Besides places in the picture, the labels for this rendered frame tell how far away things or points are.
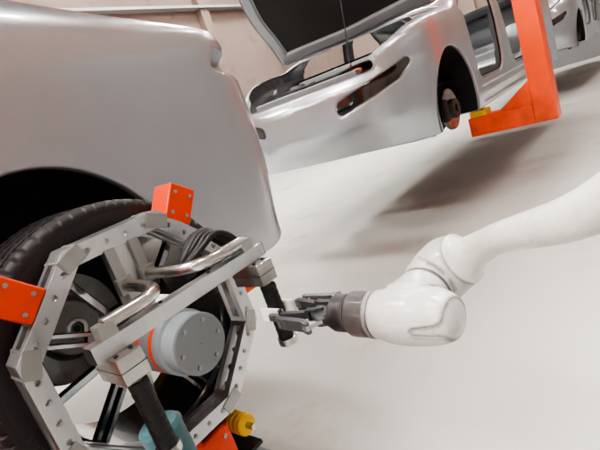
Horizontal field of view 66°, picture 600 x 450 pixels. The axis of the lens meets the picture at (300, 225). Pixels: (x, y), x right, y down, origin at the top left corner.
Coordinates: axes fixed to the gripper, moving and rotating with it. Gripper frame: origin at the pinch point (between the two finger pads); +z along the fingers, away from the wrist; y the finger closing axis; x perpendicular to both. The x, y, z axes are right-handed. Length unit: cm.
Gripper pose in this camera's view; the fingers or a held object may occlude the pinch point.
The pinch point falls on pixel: (278, 310)
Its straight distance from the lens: 104.6
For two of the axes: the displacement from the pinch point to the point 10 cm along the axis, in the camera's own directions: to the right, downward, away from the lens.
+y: 5.9, -3.8, 7.1
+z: -7.4, 0.9, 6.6
